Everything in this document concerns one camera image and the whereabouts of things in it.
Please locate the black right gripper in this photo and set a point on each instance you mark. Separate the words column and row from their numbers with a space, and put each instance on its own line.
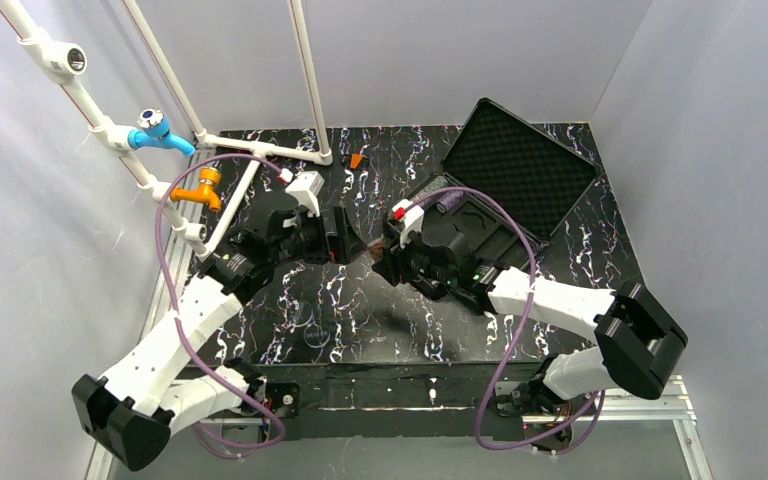
column 399, row 257

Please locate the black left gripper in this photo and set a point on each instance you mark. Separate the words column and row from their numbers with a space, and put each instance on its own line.
column 330, row 234

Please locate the purple poker chip stack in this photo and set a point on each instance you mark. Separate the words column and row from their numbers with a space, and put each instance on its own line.
column 448, row 201

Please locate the clear acrylic button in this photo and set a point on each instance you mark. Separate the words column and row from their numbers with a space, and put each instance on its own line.
column 300, row 314

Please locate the black poker set case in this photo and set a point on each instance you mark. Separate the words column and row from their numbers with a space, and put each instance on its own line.
column 533, row 176

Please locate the orange grey poker chip stack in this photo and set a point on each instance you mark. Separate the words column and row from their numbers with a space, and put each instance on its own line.
column 378, row 249

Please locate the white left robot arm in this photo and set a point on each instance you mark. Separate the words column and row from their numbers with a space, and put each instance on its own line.
column 134, row 407

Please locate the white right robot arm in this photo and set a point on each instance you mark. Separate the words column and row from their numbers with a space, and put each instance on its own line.
column 636, row 344

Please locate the small orange black brush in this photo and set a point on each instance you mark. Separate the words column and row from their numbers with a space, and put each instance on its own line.
column 354, row 162

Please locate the clear dealer button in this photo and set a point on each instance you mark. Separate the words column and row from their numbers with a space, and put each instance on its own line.
column 316, row 336

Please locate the orange plastic faucet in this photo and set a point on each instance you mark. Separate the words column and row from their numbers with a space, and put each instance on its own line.
column 205, row 193

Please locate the blue plastic faucet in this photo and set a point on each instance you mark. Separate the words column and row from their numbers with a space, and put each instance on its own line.
column 154, row 131

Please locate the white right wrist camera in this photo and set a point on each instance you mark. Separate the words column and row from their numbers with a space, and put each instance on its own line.
column 408, row 217

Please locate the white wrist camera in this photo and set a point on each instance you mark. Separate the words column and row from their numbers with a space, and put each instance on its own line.
column 408, row 217
column 305, row 188

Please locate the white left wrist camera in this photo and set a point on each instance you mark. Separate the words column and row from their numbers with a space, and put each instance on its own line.
column 305, row 188

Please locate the aluminium rail frame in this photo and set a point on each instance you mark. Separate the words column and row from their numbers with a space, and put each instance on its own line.
column 364, row 386

